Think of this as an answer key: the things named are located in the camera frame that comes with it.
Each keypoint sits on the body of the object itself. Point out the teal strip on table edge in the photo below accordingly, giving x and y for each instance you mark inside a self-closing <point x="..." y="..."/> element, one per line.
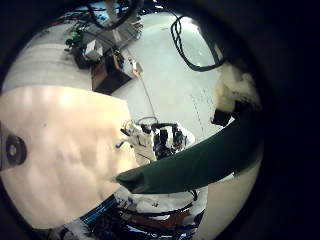
<point x="98" y="210"/>

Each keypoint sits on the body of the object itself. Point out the small white box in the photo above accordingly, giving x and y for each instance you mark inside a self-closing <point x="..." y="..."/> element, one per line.
<point x="93" y="50"/>

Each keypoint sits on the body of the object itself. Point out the flower bouquet green stem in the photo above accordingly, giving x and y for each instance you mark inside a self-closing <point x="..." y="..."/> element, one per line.
<point x="200" y="163"/>

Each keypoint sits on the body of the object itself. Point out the brown cardboard box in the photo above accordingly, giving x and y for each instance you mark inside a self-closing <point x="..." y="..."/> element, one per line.
<point x="108" y="78"/>

